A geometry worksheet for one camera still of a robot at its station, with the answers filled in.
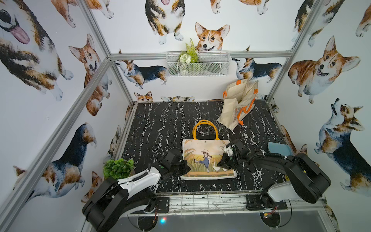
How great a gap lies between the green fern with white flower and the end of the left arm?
0.54 meters

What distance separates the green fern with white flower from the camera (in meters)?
0.81

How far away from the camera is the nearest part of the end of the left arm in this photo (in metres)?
0.66
